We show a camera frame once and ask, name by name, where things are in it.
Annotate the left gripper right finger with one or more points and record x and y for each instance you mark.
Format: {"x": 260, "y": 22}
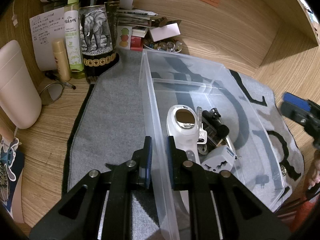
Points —
{"x": 176, "y": 158}

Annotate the beige cylindrical tube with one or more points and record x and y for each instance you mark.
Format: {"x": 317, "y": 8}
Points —
{"x": 61, "y": 59}

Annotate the silver key bunch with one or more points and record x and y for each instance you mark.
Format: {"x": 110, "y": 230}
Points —
{"x": 202, "y": 140}

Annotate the stack of papers and books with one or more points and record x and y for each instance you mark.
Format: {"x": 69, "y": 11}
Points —
{"x": 140, "y": 21}

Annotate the small red box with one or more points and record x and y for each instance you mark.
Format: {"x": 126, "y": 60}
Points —
{"x": 136, "y": 43}

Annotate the green spray bottle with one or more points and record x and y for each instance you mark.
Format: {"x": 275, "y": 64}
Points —
{"x": 72, "y": 39}

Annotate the white handwritten note paper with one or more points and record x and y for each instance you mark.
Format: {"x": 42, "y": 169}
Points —
{"x": 45, "y": 28}

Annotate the person's right hand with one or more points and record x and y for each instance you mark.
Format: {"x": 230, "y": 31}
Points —
{"x": 313, "y": 173}

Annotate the dish of small trinkets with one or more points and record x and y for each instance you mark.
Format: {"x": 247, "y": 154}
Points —
{"x": 170, "y": 45}

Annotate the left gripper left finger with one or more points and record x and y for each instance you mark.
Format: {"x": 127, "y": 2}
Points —
{"x": 145, "y": 163}

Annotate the pink plastic cup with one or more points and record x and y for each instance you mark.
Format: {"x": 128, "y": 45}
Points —
{"x": 20, "y": 100}

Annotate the white travel adapter plug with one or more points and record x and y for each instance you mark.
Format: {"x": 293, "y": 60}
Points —
{"x": 219, "y": 159}

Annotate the black pen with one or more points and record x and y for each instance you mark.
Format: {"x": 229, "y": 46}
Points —
{"x": 52, "y": 76}

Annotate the small black plug piece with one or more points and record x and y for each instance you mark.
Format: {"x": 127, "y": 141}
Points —
{"x": 262, "y": 180}

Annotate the traffic light card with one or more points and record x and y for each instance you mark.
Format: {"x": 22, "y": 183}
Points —
{"x": 124, "y": 34}

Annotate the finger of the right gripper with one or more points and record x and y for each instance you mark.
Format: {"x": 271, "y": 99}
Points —
{"x": 301, "y": 111}

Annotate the white handheld massager device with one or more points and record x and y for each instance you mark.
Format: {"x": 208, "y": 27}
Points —
{"x": 183, "y": 125}

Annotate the round glasses lens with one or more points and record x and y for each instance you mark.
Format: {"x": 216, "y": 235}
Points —
{"x": 51, "y": 93}

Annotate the dark wine bottle elephant label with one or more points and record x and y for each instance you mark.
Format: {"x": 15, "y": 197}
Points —
{"x": 98, "y": 28}

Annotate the clear plastic storage bin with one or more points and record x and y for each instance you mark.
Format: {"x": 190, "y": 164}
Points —
{"x": 225, "y": 205}

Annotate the grey rug with black letters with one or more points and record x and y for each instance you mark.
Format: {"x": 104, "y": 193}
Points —
{"x": 110, "y": 126}

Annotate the pink small card box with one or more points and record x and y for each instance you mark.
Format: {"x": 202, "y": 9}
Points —
{"x": 167, "y": 31}

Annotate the blue cartoon sticker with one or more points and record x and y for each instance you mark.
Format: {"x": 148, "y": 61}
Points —
{"x": 12, "y": 165}

